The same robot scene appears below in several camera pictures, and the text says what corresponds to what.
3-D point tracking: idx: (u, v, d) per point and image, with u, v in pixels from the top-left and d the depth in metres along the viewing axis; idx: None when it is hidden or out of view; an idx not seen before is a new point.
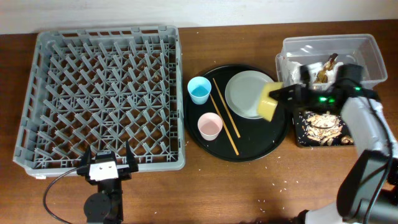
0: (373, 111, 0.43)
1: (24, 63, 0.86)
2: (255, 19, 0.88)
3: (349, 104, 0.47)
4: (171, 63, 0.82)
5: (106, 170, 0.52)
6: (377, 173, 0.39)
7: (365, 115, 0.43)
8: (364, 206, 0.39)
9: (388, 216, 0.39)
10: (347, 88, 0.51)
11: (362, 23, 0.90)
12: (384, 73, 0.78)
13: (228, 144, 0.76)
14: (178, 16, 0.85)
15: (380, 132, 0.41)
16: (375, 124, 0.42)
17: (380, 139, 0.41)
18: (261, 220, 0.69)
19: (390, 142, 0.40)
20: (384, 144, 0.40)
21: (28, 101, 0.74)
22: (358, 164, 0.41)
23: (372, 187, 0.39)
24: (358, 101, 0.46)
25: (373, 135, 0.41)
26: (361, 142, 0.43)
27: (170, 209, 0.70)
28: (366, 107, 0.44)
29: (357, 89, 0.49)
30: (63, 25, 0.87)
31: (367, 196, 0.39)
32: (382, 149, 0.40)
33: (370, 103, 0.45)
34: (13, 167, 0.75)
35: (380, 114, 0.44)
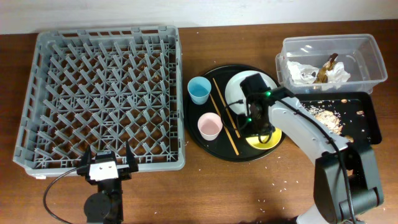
0: (296, 111, 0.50)
1: (24, 63, 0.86)
2: (255, 19, 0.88)
3: (273, 113, 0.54)
4: (171, 63, 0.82)
5: (106, 170, 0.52)
6: (337, 175, 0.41)
7: (293, 118, 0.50)
8: (345, 207, 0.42)
9: (364, 198, 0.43)
10: (260, 99, 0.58)
11: (362, 23, 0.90)
12: (384, 73, 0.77)
13: (228, 144, 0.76)
14: (178, 16, 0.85)
15: (316, 134, 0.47)
16: (307, 126, 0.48)
17: (321, 139, 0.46)
18: (261, 220, 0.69)
19: (329, 137, 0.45)
20: (326, 142, 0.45)
21: (28, 101, 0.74)
22: (318, 175, 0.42)
23: (342, 187, 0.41)
24: (282, 106, 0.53)
25: (313, 137, 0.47)
26: (307, 149, 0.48)
27: (170, 209, 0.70)
28: (289, 111, 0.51)
29: (268, 94, 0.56)
30: (63, 25, 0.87)
31: (342, 198, 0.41)
32: (328, 147, 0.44)
33: (290, 104, 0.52)
34: (13, 167, 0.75)
35: (303, 111, 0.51)
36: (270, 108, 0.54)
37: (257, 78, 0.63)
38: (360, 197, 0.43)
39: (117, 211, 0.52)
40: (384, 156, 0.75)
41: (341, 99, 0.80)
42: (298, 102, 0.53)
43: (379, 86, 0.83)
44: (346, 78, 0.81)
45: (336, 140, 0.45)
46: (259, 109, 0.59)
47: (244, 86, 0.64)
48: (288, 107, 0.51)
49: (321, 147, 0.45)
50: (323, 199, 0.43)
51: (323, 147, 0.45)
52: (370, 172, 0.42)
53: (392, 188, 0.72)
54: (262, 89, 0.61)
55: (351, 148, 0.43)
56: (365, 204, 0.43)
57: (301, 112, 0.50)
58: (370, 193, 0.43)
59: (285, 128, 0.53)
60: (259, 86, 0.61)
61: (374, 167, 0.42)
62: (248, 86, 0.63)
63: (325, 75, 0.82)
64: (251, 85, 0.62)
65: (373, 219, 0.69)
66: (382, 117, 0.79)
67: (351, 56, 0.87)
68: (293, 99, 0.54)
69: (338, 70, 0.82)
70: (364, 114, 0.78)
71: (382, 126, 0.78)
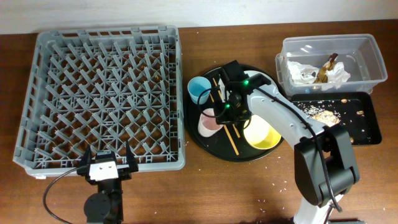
0: (273, 98, 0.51)
1: (24, 63, 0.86)
2: (255, 19, 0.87)
3: (252, 102, 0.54)
4: (171, 63, 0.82)
5: (106, 170, 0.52)
6: (315, 158, 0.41)
7: (271, 106, 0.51)
8: (324, 188, 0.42)
9: (342, 178, 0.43)
10: (239, 88, 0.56)
11: (362, 23, 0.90)
12: (384, 73, 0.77)
13: (228, 144, 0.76)
14: (178, 16, 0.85)
15: (293, 119, 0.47)
16: (285, 113, 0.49)
17: (297, 124, 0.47)
18: (261, 220, 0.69)
19: (306, 122, 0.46)
20: (303, 127, 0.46)
21: (28, 101, 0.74)
22: (297, 158, 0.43)
23: (320, 170, 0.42)
24: (259, 95, 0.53)
25: (290, 124, 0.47)
26: (285, 135, 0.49)
27: (170, 210, 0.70)
28: (267, 99, 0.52)
29: (246, 83, 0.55)
30: (63, 25, 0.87)
31: (321, 179, 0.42)
32: (305, 133, 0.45)
33: (267, 91, 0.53)
34: (13, 167, 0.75)
35: (280, 98, 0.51)
36: (248, 98, 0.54)
37: (236, 66, 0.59)
38: (338, 178, 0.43)
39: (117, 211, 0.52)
40: (384, 156, 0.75)
41: (341, 99, 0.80)
42: (275, 90, 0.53)
43: (379, 86, 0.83)
44: (346, 78, 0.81)
45: (313, 125, 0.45)
46: (238, 98, 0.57)
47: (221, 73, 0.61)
48: (267, 94, 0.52)
49: (298, 132, 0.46)
50: (304, 181, 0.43)
51: (300, 132, 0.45)
52: (347, 154, 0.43)
53: (392, 187, 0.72)
54: (240, 75, 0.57)
55: (328, 132, 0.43)
56: (345, 185, 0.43)
57: (278, 100, 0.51)
58: (348, 173, 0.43)
59: (266, 118, 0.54)
60: (237, 74, 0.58)
61: (350, 149, 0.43)
62: (226, 76, 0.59)
63: (325, 75, 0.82)
64: (229, 73, 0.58)
65: (373, 219, 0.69)
66: (382, 116, 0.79)
67: (351, 56, 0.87)
68: (270, 86, 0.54)
69: (338, 69, 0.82)
70: (364, 114, 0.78)
71: (382, 126, 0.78)
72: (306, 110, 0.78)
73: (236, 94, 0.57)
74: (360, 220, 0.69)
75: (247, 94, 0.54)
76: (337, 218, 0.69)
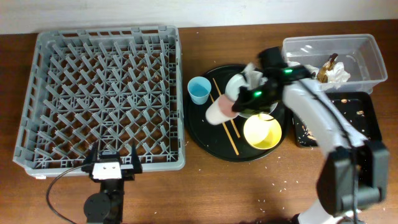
0: (315, 96, 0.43)
1: (24, 63, 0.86)
2: (255, 19, 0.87)
3: (289, 94, 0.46)
4: (171, 63, 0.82)
5: (110, 170, 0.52)
6: (347, 170, 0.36)
7: (310, 103, 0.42)
8: (347, 200, 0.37)
9: (367, 194, 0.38)
10: (279, 73, 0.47)
11: (362, 23, 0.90)
12: (384, 73, 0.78)
13: (228, 144, 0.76)
14: (178, 16, 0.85)
15: (333, 123, 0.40)
16: (324, 114, 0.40)
17: (337, 130, 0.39)
18: (261, 220, 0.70)
19: (346, 130, 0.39)
20: (341, 135, 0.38)
21: (28, 101, 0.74)
22: (326, 165, 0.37)
23: (349, 182, 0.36)
24: (298, 88, 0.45)
25: (328, 127, 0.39)
26: (317, 138, 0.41)
27: (170, 209, 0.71)
28: (307, 94, 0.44)
29: (288, 71, 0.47)
30: (63, 25, 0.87)
31: (347, 191, 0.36)
32: (342, 142, 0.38)
33: (309, 86, 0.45)
34: (13, 167, 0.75)
35: (323, 98, 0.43)
36: (286, 88, 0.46)
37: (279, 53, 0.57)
38: (363, 193, 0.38)
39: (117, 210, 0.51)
40: None
41: (341, 99, 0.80)
42: (317, 87, 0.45)
43: (379, 86, 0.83)
44: (346, 78, 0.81)
45: (352, 135, 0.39)
46: (274, 86, 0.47)
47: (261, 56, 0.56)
48: (308, 89, 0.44)
49: (335, 140, 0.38)
50: (326, 188, 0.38)
51: (337, 140, 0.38)
52: (382, 172, 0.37)
53: (392, 187, 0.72)
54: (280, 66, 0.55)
55: (366, 145, 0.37)
56: (368, 202, 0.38)
57: (320, 98, 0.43)
58: (374, 192, 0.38)
59: (304, 116, 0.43)
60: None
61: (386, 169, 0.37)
62: (267, 58, 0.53)
63: (325, 75, 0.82)
64: (268, 57, 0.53)
65: (372, 219, 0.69)
66: (381, 117, 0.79)
67: (351, 56, 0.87)
68: (312, 82, 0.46)
69: (338, 70, 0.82)
70: (364, 114, 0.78)
71: (382, 126, 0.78)
72: None
73: (273, 80, 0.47)
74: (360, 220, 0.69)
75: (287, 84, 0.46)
76: None
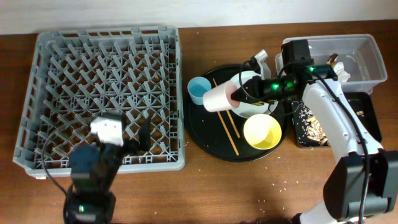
0: (336, 98, 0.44)
1: (24, 63, 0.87)
2: (255, 19, 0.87)
3: (310, 93, 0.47)
4: (171, 63, 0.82)
5: (110, 129, 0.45)
6: (358, 177, 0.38)
7: (330, 106, 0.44)
8: (353, 205, 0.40)
9: (375, 203, 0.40)
10: (301, 71, 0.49)
11: (362, 23, 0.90)
12: (384, 73, 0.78)
13: (228, 144, 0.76)
14: (178, 16, 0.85)
15: (350, 128, 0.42)
16: (342, 117, 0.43)
17: (352, 136, 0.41)
18: (261, 220, 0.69)
19: (362, 137, 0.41)
20: (356, 141, 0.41)
21: (28, 101, 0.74)
22: (337, 171, 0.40)
23: (358, 188, 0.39)
24: (321, 88, 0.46)
25: (344, 132, 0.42)
26: (333, 139, 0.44)
27: (170, 210, 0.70)
28: (328, 96, 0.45)
29: (311, 69, 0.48)
30: (64, 25, 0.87)
31: (354, 197, 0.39)
32: (357, 148, 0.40)
33: (331, 88, 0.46)
34: (13, 167, 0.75)
35: (343, 100, 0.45)
36: (307, 87, 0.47)
37: (305, 43, 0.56)
38: (372, 201, 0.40)
39: (96, 180, 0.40)
40: None
41: None
42: (339, 89, 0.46)
43: (379, 86, 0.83)
44: (346, 78, 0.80)
45: (368, 142, 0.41)
46: (295, 83, 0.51)
47: (285, 48, 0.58)
48: (329, 91, 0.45)
49: (349, 145, 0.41)
50: (334, 191, 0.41)
51: (352, 145, 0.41)
52: (394, 183, 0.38)
53: None
54: (305, 58, 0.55)
55: (380, 155, 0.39)
56: (377, 210, 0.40)
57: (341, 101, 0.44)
58: (384, 201, 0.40)
59: (323, 116, 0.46)
60: (301, 56, 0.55)
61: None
62: (291, 52, 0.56)
63: None
64: (293, 50, 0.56)
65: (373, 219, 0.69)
66: (381, 117, 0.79)
67: (351, 56, 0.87)
68: (336, 82, 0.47)
69: (338, 70, 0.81)
70: (364, 114, 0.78)
71: (382, 126, 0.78)
72: (306, 110, 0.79)
73: (295, 77, 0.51)
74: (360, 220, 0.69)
75: (308, 83, 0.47)
76: None
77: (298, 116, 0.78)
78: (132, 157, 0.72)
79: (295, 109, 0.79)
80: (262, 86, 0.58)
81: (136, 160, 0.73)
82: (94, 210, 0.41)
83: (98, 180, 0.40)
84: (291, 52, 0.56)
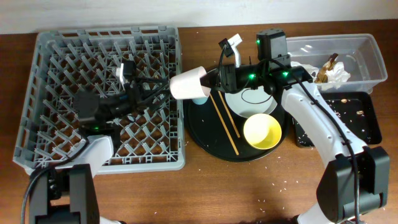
0: (314, 101, 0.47)
1: (24, 63, 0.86)
2: (255, 19, 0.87)
3: (288, 98, 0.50)
4: (171, 63, 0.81)
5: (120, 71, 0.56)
6: (348, 178, 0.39)
7: (310, 109, 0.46)
8: (347, 206, 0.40)
9: (367, 199, 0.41)
10: (277, 78, 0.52)
11: (363, 23, 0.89)
12: (384, 73, 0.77)
13: (228, 144, 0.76)
14: (178, 16, 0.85)
15: (333, 130, 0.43)
16: (323, 119, 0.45)
17: (336, 137, 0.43)
18: (261, 220, 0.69)
19: (346, 137, 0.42)
20: (341, 142, 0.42)
21: (28, 101, 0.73)
22: (328, 176, 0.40)
23: (350, 189, 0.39)
24: (299, 93, 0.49)
25: (328, 135, 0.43)
26: (318, 143, 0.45)
27: (170, 209, 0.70)
28: (306, 100, 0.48)
29: (285, 74, 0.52)
30: (63, 24, 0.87)
31: (348, 198, 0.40)
32: (342, 149, 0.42)
33: (308, 91, 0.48)
34: (12, 167, 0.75)
35: (321, 102, 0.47)
36: (284, 92, 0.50)
37: (282, 38, 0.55)
38: (365, 198, 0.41)
39: (101, 121, 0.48)
40: None
41: (341, 99, 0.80)
42: (316, 91, 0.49)
43: (379, 86, 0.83)
44: (345, 78, 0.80)
45: (352, 142, 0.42)
46: (272, 89, 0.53)
47: (260, 40, 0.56)
48: (308, 95, 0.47)
49: (335, 147, 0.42)
50: (327, 195, 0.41)
51: (338, 148, 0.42)
52: (382, 178, 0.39)
53: (393, 186, 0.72)
54: (282, 56, 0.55)
55: (367, 152, 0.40)
56: (370, 206, 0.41)
57: (319, 104, 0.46)
58: (376, 196, 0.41)
59: (304, 120, 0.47)
60: (278, 53, 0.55)
61: (387, 174, 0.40)
62: (269, 47, 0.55)
63: (325, 75, 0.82)
64: (272, 45, 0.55)
65: (373, 219, 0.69)
66: (381, 117, 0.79)
67: (351, 56, 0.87)
68: (313, 85, 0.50)
69: (338, 70, 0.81)
70: (364, 114, 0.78)
71: (382, 126, 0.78)
72: None
73: (272, 84, 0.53)
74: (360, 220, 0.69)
75: (285, 89, 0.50)
76: None
77: None
78: (132, 157, 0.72)
79: None
80: (236, 73, 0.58)
81: (136, 160, 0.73)
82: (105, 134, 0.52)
83: (103, 120, 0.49)
84: (268, 47, 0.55)
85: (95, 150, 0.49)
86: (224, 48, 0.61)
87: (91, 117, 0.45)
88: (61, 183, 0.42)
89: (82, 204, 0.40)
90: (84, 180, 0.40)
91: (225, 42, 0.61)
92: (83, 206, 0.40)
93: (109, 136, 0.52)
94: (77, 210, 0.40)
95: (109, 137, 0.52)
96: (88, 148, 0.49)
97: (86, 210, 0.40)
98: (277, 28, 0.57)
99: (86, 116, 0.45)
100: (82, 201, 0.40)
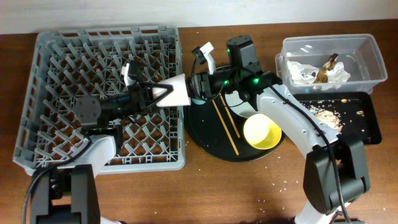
0: (285, 101, 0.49)
1: (23, 63, 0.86)
2: (255, 19, 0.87)
3: (262, 102, 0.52)
4: (171, 63, 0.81)
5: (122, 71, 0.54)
6: (328, 167, 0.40)
7: (283, 108, 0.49)
8: (334, 197, 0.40)
9: (352, 188, 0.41)
10: (249, 86, 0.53)
11: (363, 23, 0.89)
12: (384, 73, 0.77)
13: (227, 144, 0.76)
14: (178, 16, 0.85)
15: (306, 124, 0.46)
16: (296, 117, 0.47)
17: (310, 130, 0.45)
18: (261, 220, 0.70)
19: (319, 129, 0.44)
20: (315, 134, 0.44)
21: (28, 101, 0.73)
22: (308, 167, 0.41)
23: (331, 178, 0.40)
24: (271, 95, 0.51)
25: (302, 129, 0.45)
26: (296, 139, 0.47)
27: (170, 209, 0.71)
28: (278, 101, 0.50)
29: (256, 81, 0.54)
30: (63, 24, 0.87)
31: (332, 188, 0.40)
32: (318, 140, 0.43)
33: (279, 92, 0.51)
34: (12, 168, 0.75)
35: (292, 101, 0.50)
36: (257, 97, 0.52)
37: (250, 46, 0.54)
38: (351, 187, 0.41)
39: (104, 124, 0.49)
40: (384, 155, 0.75)
41: (341, 99, 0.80)
42: (286, 91, 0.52)
43: (379, 86, 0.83)
44: (346, 78, 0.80)
45: (326, 132, 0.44)
46: (246, 96, 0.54)
47: (231, 48, 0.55)
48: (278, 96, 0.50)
49: (311, 139, 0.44)
50: (313, 187, 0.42)
51: (313, 139, 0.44)
52: (360, 163, 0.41)
53: (392, 186, 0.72)
54: (252, 63, 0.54)
55: (341, 140, 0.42)
56: (355, 194, 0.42)
57: (290, 102, 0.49)
58: (359, 183, 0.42)
59: (280, 119, 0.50)
60: (249, 60, 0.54)
61: (363, 158, 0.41)
62: (238, 58, 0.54)
63: (325, 75, 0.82)
64: (240, 55, 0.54)
65: (373, 219, 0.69)
66: (381, 116, 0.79)
67: (351, 56, 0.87)
68: (282, 86, 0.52)
69: (338, 69, 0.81)
70: (364, 114, 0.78)
71: (382, 126, 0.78)
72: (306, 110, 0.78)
73: (245, 91, 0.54)
74: (360, 220, 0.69)
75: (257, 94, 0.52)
76: (338, 218, 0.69)
77: None
78: (132, 157, 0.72)
79: None
80: (210, 79, 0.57)
81: (136, 160, 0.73)
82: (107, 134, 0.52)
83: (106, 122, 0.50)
84: (239, 57, 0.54)
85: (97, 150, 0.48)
86: (197, 56, 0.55)
87: (94, 122, 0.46)
88: (63, 185, 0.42)
89: (83, 204, 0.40)
90: (87, 181, 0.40)
91: (197, 51, 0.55)
92: (83, 206, 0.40)
93: (112, 135, 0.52)
94: (78, 210, 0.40)
95: (112, 137, 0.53)
96: (90, 147, 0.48)
97: (87, 210, 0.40)
98: (245, 34, 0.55)
99: (89, 121, 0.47)
100: (82, 201, 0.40)
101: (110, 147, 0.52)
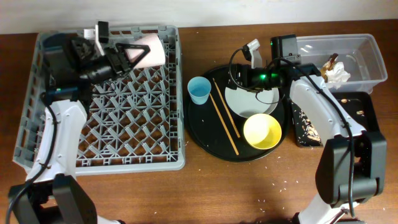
0: (319, 90, 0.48)
1: (23, 63, 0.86)
2: (255, 19, 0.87)
3: (295, 88, 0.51)
4: (171, 63, 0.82)
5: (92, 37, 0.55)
6: (344, 158, 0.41)
7: (314, 97, 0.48)
8: (344, 189, 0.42)
9: (364, 185, 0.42)
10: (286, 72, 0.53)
11: (362, 23, 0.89)
12: (384, 73, 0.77)
13: (228, 144, 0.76)
14: (178, 16, 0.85)
15: (334, 115, 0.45)
16: (326, 106, 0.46)
17: (337, 121, 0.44)
18: (261, 220, 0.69)
19: (345, 121, 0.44)
20: (341, 126, 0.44)
21: (28, 101, 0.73)
22: (326, 153, 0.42)
23: (346, 169, 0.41)
24: (305, 83, 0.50)
25: (329, 118, 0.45)
26: (319, 127, 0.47)
27: (170, 209, 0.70)
28: (312, 89, 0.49)
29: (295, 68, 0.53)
30: (63, 24, 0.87)
31: (343, 180, 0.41)
32: (341, 131, 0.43)
33: (315, 82, 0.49)
34: (12, 168, 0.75)
35: (326, 91, 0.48)
36: (292, 83, 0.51)
37: (293, 39, 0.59)
38: (362, 184, 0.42)
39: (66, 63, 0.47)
40: None
41: (341, 99, 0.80)
42: (323, 83, 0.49)
43: (379, 86, 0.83)
44: (346, 78, 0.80)
45: (352, 126, 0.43)
46: (282, 83, 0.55)
47: (273, 42, 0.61)
48: (313, 84, 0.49)
49: (334, 129, 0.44)
50: (324, 175, 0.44)
51: (337, 130, 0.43)
52: (379, 163, 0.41)
53: (392, 186, 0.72)
54: (293, 55, 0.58)
55: (365, 136, 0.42)
56: (365, 193, 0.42)
57: (323, 93, 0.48)
58: (373, 183, 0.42)
59: (309, 106, 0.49)
60: (289, 52, 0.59)
61: (383, 158, 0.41)
62: (280, 48, 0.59)
63: (325, 75, 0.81)
64: (282, 46, 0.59)
65: (373, 219, 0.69)
66: (381, 116, 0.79)
67: (351, 56, 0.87)
68: (320, 77, 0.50)
69: (338, 69, 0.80)
70: (364, 114, 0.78)
71: (382, 125, 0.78)
72: None
73: (282, 77, 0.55)
74: (360, 220, 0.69)
75: (293, 79, 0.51)
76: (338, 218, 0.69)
77: (298, 116, 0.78)
78: (132, 157, 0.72)
79: (295, 109, 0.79)
80: (249, 72, 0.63)
81: (136, 160, 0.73)
82: (69, 91, 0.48)
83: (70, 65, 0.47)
84: (280, 47, 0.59)
85: (68, 126, 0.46)
86: (242, 50, 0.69)
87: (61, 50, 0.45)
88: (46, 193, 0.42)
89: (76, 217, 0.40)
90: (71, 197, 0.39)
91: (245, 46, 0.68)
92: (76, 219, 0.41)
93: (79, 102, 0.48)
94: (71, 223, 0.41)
95: (78, 104, 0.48)
96: (59, 128, 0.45)
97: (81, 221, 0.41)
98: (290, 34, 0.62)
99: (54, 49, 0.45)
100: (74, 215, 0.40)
101: (81, 114, 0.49)
